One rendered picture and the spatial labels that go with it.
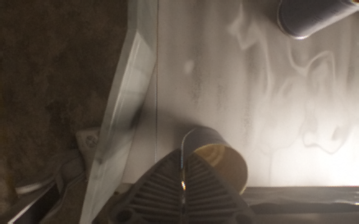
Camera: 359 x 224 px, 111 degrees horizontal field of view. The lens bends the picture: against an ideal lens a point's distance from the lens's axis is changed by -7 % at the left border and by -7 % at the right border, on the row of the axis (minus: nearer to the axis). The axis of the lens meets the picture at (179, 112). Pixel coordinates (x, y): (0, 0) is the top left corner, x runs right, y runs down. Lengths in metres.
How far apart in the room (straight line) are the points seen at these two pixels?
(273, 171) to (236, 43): 0.21
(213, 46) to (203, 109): 0.09
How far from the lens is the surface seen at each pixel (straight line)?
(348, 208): 0.47
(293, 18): 0.25
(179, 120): 0.21
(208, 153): 0.22
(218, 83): 0.21
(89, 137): 1.19
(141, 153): 0.23
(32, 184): 1.01
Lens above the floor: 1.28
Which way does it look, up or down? 84 degrees down
